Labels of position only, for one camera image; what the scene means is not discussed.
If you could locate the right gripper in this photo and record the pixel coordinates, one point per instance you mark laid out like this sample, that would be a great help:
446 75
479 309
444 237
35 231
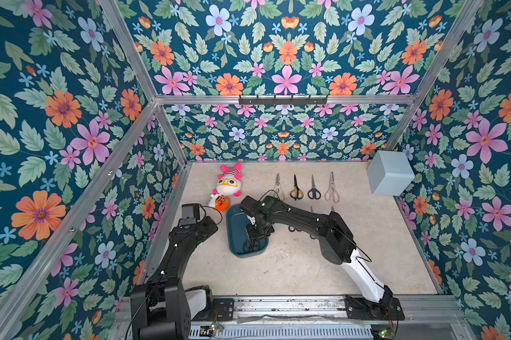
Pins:
259 231

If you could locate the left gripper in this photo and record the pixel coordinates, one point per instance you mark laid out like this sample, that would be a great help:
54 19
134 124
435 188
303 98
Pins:
211 227

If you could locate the teal plastic storage box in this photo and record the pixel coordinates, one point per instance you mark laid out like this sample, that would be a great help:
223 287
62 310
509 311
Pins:
239 245

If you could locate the yellow black scissors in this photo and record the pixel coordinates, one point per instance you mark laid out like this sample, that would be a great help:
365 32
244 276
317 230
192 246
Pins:
296 193

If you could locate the small black scissors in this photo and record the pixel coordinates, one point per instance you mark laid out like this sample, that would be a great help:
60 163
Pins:
314 193

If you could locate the pink handled scissors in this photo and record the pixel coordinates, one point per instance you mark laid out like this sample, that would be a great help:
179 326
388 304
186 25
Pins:
332 194

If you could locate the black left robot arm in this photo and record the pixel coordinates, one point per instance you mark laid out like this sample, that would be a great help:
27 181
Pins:
159 307

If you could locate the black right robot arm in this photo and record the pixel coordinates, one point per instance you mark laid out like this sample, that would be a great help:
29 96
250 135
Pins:
335 239

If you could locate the grey cube box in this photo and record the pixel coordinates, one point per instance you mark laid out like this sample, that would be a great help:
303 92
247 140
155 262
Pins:
389 173

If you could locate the pink white plush doll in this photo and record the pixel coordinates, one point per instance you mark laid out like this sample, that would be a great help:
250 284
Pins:
228 185

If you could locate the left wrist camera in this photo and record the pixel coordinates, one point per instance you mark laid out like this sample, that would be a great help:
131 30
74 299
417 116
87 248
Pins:
190 214

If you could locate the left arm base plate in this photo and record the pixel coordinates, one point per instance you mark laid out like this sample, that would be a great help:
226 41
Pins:
221 310

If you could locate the black hook rail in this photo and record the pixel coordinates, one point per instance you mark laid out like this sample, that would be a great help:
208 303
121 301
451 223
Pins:
283 100

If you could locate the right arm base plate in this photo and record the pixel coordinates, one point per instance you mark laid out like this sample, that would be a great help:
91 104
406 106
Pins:
388 309

